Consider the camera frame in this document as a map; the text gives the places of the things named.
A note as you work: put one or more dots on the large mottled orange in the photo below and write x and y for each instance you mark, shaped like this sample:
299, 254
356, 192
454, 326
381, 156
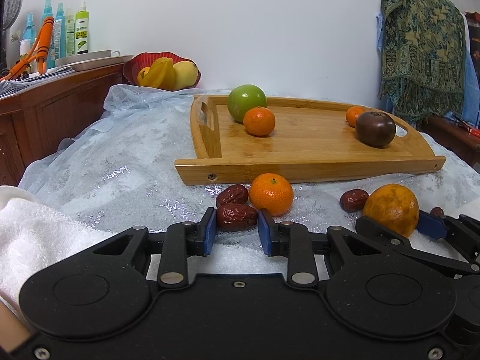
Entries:
392, 206

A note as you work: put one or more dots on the wooden bamboo tray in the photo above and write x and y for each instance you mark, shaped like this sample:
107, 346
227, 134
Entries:
300, 146

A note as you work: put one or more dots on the small mandarin orange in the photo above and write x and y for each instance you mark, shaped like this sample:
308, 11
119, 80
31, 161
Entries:
352, 116

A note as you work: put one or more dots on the yellow starfruit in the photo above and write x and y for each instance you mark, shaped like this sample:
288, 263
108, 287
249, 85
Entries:
161, 75

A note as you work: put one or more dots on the green and white spray bottle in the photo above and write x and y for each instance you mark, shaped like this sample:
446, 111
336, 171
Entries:
82, 32

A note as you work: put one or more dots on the green and gold patterned cloth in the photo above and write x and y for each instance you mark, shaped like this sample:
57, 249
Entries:
423, 45

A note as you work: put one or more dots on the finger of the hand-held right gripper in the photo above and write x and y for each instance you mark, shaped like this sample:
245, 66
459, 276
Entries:
431, 225
375, 232

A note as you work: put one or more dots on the person's left forearm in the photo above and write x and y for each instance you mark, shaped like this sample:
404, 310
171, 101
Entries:
11, 330

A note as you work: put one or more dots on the brown wooden cabinet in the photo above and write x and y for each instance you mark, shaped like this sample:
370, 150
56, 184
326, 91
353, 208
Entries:
56, 120

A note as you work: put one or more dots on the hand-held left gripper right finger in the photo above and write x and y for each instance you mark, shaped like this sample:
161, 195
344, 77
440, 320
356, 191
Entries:
264, 232

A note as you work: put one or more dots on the small yellow fruit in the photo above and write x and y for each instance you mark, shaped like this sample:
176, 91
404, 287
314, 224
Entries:
143, 76

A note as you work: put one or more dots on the red date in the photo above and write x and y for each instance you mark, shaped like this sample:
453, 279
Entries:
236, 217
352, 200
437, 211
232, 195

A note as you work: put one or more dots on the stack of papers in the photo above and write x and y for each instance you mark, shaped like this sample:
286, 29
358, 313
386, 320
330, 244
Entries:
30, 78

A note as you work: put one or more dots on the dark wooden furniture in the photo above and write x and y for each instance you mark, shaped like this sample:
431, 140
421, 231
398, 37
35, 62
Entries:
450, 137

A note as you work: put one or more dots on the red fruit bowl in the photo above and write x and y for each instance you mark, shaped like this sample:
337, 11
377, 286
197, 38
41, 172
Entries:
129, 71

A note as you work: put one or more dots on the small teal spray bottle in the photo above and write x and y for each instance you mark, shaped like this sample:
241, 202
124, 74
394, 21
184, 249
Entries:
29, 28

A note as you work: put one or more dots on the yellow mango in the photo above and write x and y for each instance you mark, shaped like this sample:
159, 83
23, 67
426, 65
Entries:
184, 75

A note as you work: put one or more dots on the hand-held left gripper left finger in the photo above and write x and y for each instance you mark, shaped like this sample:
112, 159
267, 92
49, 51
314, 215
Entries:
210, 232

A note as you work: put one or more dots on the red packet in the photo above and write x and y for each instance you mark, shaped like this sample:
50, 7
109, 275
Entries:
473, 130

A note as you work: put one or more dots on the green apple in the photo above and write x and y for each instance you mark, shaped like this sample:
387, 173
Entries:
245, 99

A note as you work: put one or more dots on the dark purple round fruit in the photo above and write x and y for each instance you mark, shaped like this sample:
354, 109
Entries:
375, 129

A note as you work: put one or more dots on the white towel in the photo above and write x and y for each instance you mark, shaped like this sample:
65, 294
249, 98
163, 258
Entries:
37, 232

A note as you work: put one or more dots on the light blue garment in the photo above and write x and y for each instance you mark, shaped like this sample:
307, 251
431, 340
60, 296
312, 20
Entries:
473, 82

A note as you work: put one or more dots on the white rectangular tray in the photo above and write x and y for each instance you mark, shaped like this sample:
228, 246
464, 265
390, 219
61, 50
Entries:
90, 62

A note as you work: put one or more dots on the pale green spray bottle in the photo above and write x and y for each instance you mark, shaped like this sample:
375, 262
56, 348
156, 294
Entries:
70, 33

